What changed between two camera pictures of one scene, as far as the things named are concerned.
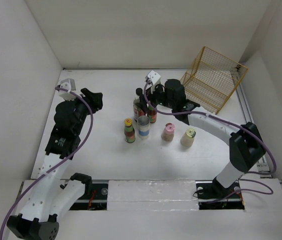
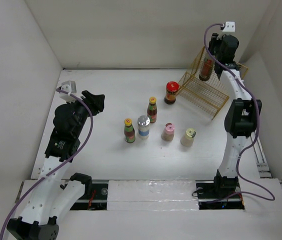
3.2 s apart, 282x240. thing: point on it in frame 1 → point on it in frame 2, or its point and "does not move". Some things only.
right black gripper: (150, 96) → (214, 40)
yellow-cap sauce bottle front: (129, 133) does not move
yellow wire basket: (211, 81) does not move
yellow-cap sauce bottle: (152, 113) does not move
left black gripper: (96, 99) does not move
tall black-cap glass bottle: (138, 111) → (206, 68)
